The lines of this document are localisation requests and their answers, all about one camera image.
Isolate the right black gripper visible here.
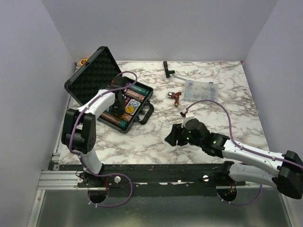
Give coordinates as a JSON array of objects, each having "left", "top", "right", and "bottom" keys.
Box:
[{"left": 165, "top": 122, "right": 203, "bottom": 148}]

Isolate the yellow dealer button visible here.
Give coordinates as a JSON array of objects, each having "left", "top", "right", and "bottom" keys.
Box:
[{"left": 125, "top": 105, "right": 135, "bottom": 115}]

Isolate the black poker chip case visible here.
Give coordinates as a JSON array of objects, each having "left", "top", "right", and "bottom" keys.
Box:
[{"left": 64, "top": 46, "right": 154, "bottom": 133}]

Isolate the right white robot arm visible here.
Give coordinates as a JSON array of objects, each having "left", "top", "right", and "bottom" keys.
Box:
[{"left": 165, "top": 118, "right": 303, "bottom": 199}]

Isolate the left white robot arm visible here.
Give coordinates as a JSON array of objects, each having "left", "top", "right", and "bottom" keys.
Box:
[{"left": 61, "top": 75, "right": 129, "bottom": 187}]

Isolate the blue card deck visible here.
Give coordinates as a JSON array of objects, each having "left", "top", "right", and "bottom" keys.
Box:
[{"left": 127, "top": 99, "right": 141, "bottom": 115}]

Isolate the brown copper tool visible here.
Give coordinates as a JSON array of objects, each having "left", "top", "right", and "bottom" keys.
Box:
[{"left": 168, "top": 92, "right": 182, "bottom": 107}]

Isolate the clear plastic organizer box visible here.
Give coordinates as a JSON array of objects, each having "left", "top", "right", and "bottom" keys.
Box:
[{"left": 183, "top": 80, "right": 219, "bottom": 101}]

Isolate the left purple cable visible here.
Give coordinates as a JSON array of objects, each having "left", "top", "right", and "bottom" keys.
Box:
[{"left": 69, "top": 71, "right": 138, "bottom": 209}]

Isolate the purple cable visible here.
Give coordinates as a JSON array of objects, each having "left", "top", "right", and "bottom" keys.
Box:
[
  {"left": 181, "top": 99, "right": 303, "bottom": 206},
  {"left": 69, "top": 71, "right": 138, "bottom": 209}
]

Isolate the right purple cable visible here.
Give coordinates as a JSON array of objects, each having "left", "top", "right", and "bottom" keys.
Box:
[{"left": 181, "top": 99, "right": 303, "bottom": 206}]

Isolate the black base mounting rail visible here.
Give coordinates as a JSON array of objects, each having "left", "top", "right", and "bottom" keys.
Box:
[{"left": 49, "top": 161, "right": 245, "bottom": 198}]

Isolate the black T-handle wrench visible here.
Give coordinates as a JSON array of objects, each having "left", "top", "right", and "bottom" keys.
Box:
[{"left": 163, "top": 61, "right": 186, "bottom": 81}]

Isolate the aluminium extrusion rail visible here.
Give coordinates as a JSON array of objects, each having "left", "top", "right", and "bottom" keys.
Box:
[{"left": 37, "top": 171, "right": 78, "bottom": 190}]

